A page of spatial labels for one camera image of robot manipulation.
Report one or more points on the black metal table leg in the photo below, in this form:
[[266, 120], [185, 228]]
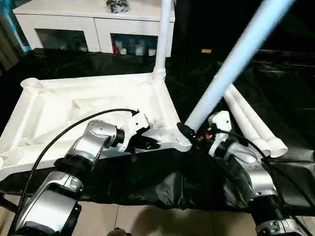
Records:
[[7, 204]]

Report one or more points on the grey curtain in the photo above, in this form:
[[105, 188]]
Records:
[[9, 44]]

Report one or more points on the grey crumpled bag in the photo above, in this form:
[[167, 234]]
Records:
[[117, 6]]

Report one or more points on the white plastic table leg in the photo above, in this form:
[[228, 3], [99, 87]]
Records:
[[248, 108], [240, 115], [233, 61], [165, 37]]

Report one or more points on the black plastic mat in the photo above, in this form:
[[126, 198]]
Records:
[[160, 177]]

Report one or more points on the white plastic table top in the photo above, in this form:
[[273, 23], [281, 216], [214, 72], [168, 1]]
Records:
[[49, 98]]

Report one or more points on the white cabinet with glass doors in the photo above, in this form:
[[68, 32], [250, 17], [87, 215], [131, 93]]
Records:
[[73, 24]]

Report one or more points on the tan label tag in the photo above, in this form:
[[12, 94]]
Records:
[[206, 50]]

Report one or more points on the black metal frame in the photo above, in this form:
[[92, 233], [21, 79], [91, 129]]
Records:
[[283, 55]]

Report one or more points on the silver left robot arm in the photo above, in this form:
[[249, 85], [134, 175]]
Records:
[[86, 145]]

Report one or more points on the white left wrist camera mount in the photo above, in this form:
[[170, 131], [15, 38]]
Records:
[[137, 123]]

